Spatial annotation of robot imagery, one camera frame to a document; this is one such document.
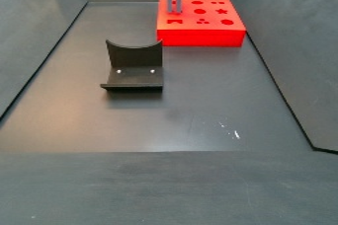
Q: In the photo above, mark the black curved holder stand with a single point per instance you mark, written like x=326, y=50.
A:
x=135, y=60

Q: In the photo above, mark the red shape-sorter block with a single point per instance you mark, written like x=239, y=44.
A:
x=207, y=23

